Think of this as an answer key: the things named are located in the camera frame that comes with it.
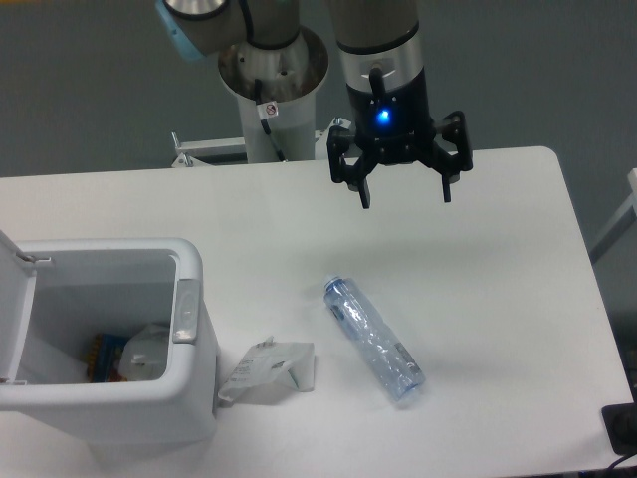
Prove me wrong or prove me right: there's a black device at table edge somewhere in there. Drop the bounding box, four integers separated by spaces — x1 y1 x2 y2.
601 402 636 455

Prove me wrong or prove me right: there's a white plastic wrapper bag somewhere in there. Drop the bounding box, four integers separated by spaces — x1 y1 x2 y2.
218 337 316 403

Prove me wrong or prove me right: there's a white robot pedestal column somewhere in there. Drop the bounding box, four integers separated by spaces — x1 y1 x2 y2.
218 26 328 163

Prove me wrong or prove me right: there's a black cable on pedestal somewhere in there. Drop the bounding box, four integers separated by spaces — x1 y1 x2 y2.
254 78 289 163

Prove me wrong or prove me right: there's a clear plastic water bottle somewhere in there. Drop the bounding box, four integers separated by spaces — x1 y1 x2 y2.
323 275 425 402

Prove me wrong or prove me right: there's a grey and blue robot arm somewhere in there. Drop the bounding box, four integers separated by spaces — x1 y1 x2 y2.
155 1 473 206

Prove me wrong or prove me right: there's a white metal base bracket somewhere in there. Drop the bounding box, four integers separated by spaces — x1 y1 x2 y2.
170 117 352 168

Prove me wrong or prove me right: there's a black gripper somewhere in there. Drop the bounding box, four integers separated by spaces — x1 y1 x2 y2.
326 73 473 210

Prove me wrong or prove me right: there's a white crumpled trash in bin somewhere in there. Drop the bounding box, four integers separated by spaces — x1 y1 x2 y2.
118 324 170 381

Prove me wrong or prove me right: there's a white metal frame at right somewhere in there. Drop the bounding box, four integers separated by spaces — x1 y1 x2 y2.
588 168 636 264

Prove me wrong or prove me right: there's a white trash can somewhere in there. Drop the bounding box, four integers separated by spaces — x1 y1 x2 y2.
1 237 219 445

